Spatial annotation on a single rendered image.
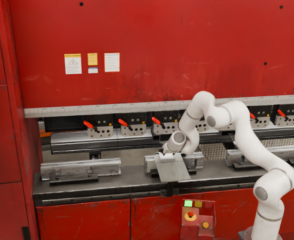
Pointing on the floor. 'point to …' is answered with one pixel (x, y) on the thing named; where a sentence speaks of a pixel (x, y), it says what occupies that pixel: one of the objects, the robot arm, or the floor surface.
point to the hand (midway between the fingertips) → (168, 152)
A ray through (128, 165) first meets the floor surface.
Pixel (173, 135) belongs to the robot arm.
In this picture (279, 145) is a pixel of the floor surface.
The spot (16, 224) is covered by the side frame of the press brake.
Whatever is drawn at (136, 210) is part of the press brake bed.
